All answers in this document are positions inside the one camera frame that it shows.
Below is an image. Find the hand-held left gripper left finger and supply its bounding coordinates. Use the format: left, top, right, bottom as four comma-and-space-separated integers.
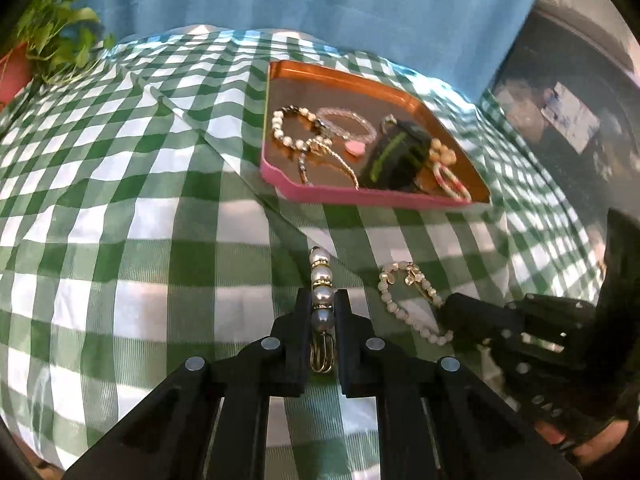
62, 289, 314, 480

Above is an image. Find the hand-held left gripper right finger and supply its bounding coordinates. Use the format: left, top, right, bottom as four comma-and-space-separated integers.
335, 289, 585, 480

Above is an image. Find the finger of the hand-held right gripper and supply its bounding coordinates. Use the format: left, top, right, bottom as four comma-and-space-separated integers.
440, 291, 527, 348

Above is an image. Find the white bead charm bracelet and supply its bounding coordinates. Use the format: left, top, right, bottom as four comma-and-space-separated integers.
378, 261, 455, 347

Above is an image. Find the red white bead bracelet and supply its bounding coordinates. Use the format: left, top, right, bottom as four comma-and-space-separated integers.
432, 162, 472, 202

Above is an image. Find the wooden bead bracelet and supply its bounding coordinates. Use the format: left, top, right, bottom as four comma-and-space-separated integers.
429, 139, 457, 167

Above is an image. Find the black green smartwatch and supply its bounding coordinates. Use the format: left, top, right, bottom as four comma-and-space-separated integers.
357, 115, 434, 194

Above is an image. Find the clear bead bracelet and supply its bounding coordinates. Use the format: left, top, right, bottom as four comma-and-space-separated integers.
316, 106, 379, 144

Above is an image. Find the pink metal tray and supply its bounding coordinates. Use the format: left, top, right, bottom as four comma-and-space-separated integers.
259, 59, 494, 211

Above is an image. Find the person's right hand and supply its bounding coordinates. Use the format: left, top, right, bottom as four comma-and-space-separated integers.
534, 421, 632, 465

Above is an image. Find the green checkered tablecloth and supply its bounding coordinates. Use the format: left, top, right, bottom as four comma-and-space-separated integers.
0, 25, 608, 480

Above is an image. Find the white paper poster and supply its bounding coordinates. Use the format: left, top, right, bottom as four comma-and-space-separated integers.
541, 81, 602, 155

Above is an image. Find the blue curtain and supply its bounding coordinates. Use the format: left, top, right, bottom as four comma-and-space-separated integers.
47, 0, 553, 106

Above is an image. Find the green plant in red pot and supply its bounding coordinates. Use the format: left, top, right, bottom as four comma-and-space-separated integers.
0, 0, 117, 111

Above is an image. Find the metal chain bracelet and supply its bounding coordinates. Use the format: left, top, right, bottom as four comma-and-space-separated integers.
298, 136, 362, 190

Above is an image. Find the white black pearl bracelet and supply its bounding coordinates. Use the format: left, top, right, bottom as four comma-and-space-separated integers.
271, 105, 327, 152

